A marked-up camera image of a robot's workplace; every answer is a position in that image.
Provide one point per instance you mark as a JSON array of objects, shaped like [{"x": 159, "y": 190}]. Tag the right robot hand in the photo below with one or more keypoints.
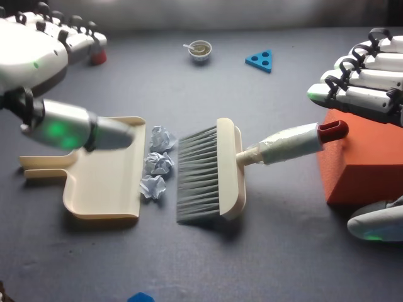
[{"x": 371, "y": 78}]

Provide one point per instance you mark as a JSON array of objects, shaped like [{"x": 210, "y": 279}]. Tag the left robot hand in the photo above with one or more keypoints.
[{"x": 34, "y": 47}]

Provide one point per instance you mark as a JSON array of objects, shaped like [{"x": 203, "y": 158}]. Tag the cream plastic tray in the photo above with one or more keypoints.
[{"x": 100, "y": 185}]

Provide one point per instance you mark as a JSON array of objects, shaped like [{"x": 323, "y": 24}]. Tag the pale blue paper ball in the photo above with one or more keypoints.
[
  {"x": 153, "y": 187},
  {"x": 159, "y": 163},
  {"x": 162, "y": 138}
]

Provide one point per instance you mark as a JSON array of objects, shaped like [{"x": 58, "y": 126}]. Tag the red cylinder block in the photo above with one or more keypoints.
[{"x": 99, "y": 58}]

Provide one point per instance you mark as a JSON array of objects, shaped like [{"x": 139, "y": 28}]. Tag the orange foam block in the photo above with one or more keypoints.
[{"x": 362, "y": 176}]

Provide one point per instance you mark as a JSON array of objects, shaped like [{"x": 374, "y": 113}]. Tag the blue triangle block with holes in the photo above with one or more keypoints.
[{"x": 259, "y": 64}]

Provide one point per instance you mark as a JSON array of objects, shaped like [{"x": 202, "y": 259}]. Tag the small white spoon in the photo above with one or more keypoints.
[{"x": 189, "y": 47}]

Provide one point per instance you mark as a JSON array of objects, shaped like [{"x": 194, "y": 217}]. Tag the small patterned bowl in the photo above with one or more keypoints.
[{"x": 201, "y": 56}]

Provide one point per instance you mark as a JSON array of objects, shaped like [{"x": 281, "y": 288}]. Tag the grey table cloth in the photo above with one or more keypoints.
[{"x": 220, "y": 261}]

